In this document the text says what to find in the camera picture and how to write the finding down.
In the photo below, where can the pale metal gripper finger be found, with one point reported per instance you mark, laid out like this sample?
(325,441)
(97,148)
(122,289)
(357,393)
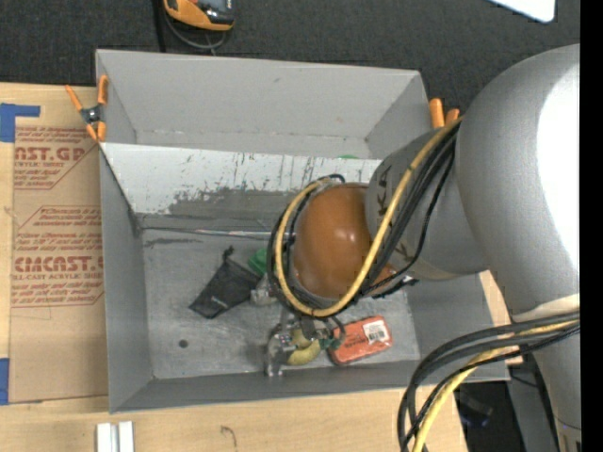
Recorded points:
(275,359)

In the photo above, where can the clear glass thing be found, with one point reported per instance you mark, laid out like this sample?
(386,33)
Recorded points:
(262,294)

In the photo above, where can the orange-red flat packet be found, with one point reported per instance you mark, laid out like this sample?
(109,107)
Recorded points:
(360,344)

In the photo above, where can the green plastic toy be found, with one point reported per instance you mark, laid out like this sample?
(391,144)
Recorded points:
(258,262)

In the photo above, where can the grey metal bin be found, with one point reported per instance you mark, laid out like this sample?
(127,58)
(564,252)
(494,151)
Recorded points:
(198,346)

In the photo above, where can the black cloth pouch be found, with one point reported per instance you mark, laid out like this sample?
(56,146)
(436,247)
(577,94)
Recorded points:
(225,288)

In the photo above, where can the green round thing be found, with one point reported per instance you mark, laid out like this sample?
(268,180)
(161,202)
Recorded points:
(348,157)

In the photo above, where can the brown cardboard board red print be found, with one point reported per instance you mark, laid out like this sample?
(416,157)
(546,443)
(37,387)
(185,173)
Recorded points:
(52,327)

